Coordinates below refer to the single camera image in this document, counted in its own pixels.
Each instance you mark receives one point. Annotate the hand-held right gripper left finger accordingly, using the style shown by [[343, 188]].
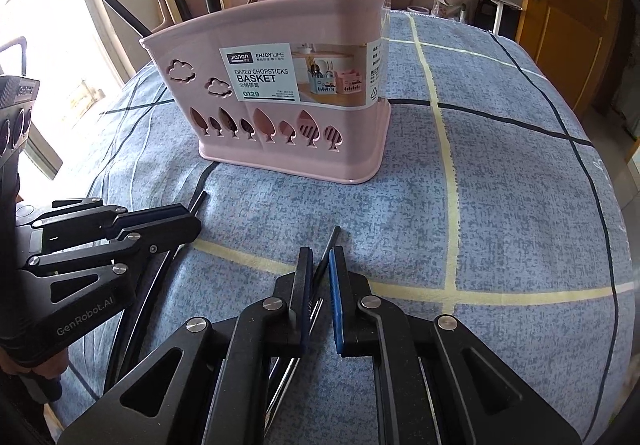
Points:
[[302, 300]]

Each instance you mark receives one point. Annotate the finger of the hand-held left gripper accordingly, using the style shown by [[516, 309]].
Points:
[[160, 210], [165, 227]]

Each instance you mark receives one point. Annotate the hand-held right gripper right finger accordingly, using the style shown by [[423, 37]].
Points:
[[339, 305]]

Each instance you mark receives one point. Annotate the pink plastic chopstick basket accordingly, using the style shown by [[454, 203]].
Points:
[[280, 135]]

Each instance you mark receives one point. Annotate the white bowl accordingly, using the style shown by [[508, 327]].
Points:
[[417, 10]]

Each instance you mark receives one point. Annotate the clear plastic bag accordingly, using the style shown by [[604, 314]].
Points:
[[447, 7]]

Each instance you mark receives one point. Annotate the wooden door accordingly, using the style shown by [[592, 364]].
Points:
[[565, 25]]

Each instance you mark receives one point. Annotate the white sliding door frame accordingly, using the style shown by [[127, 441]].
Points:
[[112, 32]]

